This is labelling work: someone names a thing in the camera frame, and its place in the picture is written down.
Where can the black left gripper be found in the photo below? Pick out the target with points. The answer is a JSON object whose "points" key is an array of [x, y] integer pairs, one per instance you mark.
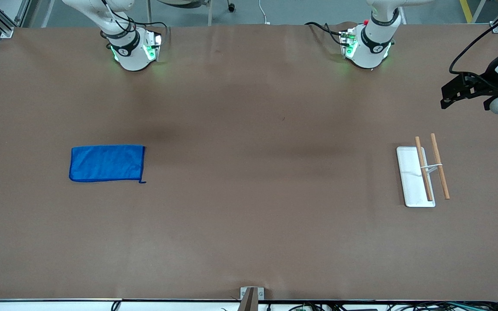
{"points": [[487, 79]]}

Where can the blue towel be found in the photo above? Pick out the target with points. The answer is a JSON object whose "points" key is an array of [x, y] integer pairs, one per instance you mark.
{"points": [[106, 164]]}

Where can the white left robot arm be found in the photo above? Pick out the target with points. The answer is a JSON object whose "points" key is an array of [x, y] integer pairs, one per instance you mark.
{"points": [[372, 43]]}

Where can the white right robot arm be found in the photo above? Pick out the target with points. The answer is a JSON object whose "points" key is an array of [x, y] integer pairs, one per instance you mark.
{"points": [[130, 54]]}

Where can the white rack with wooden bars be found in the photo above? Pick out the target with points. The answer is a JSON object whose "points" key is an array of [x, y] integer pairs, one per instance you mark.
{"points": [[411, 181]]}

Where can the office chair base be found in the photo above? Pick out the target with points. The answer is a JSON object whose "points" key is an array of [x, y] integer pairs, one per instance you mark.
{"points": [[184, 3]]}

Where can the brown paper table cover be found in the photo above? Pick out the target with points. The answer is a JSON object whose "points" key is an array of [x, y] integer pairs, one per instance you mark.
{"points": [[249, 216]]}

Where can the camera mount post with bracket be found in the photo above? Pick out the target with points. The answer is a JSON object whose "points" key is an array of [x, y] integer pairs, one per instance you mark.
{"points": [[249, 302]]}

